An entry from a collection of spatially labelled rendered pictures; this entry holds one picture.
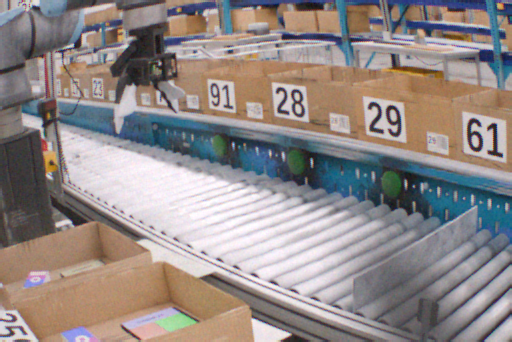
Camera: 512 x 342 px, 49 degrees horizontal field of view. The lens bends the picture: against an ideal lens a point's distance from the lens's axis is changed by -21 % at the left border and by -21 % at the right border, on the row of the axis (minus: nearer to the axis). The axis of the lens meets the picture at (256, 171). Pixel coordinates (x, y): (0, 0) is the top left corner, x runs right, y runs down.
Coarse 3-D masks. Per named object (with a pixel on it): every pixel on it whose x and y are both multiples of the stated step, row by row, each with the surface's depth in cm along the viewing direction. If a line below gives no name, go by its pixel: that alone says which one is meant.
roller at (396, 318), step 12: (492, 240) 137; (504, 240) 137; (480, 252) 132; (492, 252) 133; (468, 264) 128; (480, 264) 129; (444, 276) 124; (456, 276) 124; (468, 276) 126; (432, 288) 120; (444, 288) 121; (408, 300) 118; (432, 300) 118; (396, 312) 113; (408, 312) 114; (384, 324) 112; (396, 324) 111
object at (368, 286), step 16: (448, 224) 137; (464, 224) 142; (432, 240) 133; (448, 240) 138; (464, 240) 143; (400, 256) 126; (416, 256) 130; (432, 256) 134; (368, 272) 121; (384, 272) 124; (400, 272) 127; (416, 272) 131; (352, 288) 120; (368, 288) 122; (384, 288) 125
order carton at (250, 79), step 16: (240, 64) 255; (256, 64) 260; (272, 64) 257; (288, 64) 249; (304, 64) 242; (320, 64) 235; (224, 80) 233; (240, 80) 226; (256, 80) 219; (240, 96) 228; (256, 96) 221; (208, 112) 246; (224, 112) 238; (240, 112) 230
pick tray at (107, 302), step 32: (64, 288) 113; (96, 288) 117; (128, 288) 122; (160, 288) 126; (192, 288) 119; (32, 320) 108; (64, 320) 113; (96, 320) 118; (128, 320) 119; (224, 320) 102
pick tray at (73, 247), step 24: (48, 240) 144; (72, 240) 148; (96, 240) 153; (120, 240) 143; (0, 264) 134; (24, 264) 139; (48, 264) 144; (72, 264) 149; (120, 264) 127; (144, 264) 130; (0, 288) 116; (48, 288) 116
